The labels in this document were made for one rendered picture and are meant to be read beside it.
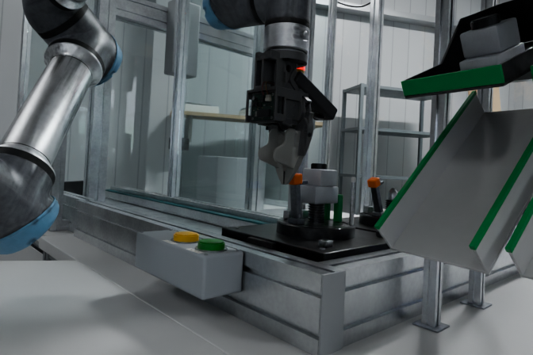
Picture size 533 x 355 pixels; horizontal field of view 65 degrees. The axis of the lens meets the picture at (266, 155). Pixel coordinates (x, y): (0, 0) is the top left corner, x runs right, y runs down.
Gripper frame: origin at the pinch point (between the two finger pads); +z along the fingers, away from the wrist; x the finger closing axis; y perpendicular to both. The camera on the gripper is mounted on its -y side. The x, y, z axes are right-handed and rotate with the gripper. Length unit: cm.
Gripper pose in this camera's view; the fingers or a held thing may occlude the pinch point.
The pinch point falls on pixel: (288, 177)
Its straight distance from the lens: 69.8
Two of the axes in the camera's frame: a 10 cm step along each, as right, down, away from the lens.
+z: -0.5, 10.0, -0.2
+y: -7.4, -0.5, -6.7
